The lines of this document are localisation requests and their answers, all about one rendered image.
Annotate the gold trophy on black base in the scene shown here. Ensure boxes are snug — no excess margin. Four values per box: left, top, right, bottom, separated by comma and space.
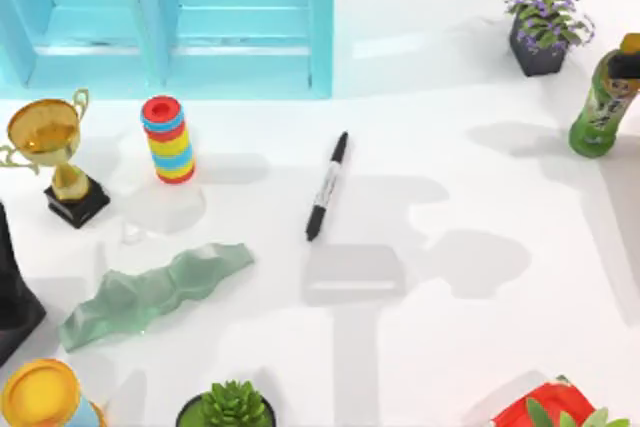
0, 88, 112, 230

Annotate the pale green faceted pen holder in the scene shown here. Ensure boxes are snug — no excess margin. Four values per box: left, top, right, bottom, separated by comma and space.
58, 242, 256, 353

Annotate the green bottle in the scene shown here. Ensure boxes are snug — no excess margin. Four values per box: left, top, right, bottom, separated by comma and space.
568, 32, 640, 159

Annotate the green succulent in black pot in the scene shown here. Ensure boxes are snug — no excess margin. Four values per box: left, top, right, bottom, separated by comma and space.
175, 379, 278, 427

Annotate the purple flower plant grey pot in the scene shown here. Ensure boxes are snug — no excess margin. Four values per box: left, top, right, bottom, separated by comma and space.
501, 0, 597, 78

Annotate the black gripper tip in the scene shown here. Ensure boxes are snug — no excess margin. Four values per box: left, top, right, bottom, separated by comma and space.
0, 201, 48, 367

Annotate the stack of coloured rings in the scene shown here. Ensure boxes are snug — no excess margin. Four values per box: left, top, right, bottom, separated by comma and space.
139, 94, 197, 185

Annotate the black marker pen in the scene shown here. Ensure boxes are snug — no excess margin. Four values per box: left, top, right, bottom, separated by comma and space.
305, 130, 350, 243

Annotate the green plant in red pot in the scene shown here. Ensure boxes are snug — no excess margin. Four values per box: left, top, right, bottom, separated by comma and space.
492, 374, 633, 427

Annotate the light blue rack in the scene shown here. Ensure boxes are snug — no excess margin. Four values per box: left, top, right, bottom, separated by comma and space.
0, 0, 335, 101

